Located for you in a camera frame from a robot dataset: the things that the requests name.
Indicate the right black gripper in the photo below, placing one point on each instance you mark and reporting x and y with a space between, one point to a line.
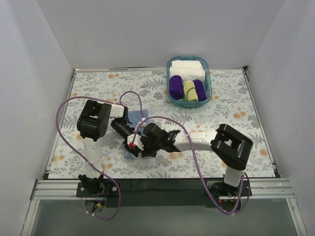
147 148

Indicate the blue towel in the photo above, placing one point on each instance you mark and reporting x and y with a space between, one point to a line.
135 117

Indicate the green patterned towel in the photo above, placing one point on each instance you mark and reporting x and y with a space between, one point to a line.
189 91

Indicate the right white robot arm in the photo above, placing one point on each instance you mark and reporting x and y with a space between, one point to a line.
231 146

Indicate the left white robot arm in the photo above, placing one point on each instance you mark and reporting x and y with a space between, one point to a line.
92 125

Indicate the floral table mat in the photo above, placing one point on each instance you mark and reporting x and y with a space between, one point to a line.
230 103

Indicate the left purple rolled towel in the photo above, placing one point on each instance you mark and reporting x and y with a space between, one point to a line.
176 90

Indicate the purple rolled towel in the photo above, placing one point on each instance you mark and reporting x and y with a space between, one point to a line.
176 90
200 90

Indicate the right purple rolled towel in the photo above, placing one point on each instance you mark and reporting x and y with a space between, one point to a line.
200 90

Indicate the white rolled towel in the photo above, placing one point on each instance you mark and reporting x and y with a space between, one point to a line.
187 69

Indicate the teal plastic basket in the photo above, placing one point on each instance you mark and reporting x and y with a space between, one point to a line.
206 83

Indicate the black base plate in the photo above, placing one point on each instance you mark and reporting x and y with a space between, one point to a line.
213 185

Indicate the aluminium frame rail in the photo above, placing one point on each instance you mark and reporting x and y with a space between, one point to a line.
66 189

